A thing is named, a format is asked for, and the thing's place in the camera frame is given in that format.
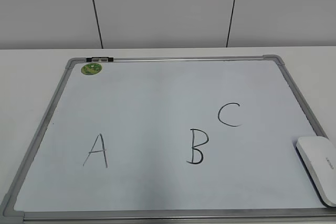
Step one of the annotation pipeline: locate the white rectangular board eraser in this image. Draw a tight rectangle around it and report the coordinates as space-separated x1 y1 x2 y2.
296 136 335 207

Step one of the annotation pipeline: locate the round green magnet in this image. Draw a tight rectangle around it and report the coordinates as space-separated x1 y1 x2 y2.
81 63 102 76

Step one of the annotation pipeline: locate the white board with grey frame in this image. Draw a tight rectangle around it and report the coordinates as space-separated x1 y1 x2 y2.
1 55 335 223

